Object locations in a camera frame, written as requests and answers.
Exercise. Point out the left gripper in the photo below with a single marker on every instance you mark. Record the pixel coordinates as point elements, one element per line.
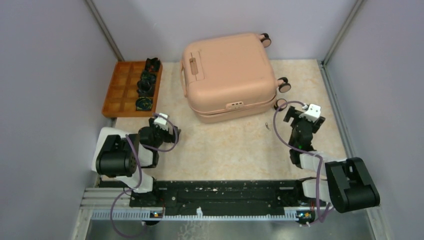
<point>169,137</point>

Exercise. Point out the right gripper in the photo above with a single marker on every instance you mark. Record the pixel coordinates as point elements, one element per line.
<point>294,113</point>

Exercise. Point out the pink suitcase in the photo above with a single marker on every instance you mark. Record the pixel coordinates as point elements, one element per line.
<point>230,77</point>

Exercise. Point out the white cloth under left arm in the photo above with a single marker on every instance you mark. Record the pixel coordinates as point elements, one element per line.
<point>104,132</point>

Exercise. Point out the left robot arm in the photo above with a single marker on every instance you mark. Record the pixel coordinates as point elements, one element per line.
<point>123,156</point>

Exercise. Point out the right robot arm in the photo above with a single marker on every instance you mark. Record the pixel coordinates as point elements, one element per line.
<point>347,183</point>

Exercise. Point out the rolled yellow green tie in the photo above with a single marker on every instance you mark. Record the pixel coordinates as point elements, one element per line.
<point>144,104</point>

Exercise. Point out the wooden compartment tray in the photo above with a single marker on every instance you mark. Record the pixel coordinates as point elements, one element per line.
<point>122,93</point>

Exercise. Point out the rolled dark brown tie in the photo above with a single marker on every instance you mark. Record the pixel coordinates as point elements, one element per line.
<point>145,89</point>

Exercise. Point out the rolled green patterned tie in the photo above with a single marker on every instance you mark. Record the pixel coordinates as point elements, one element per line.
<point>148,78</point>

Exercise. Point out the rolled dark tie top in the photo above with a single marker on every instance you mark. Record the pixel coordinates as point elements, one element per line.
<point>152,65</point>

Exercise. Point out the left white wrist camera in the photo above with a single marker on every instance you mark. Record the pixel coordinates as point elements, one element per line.
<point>161,121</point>

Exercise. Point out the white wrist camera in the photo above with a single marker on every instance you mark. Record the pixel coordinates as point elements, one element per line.
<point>161,121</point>
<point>312,112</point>

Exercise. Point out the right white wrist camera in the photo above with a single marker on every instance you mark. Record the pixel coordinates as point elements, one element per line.
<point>312,112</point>

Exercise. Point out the aluminium rail frame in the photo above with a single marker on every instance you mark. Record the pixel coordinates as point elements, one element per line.
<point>106,207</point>

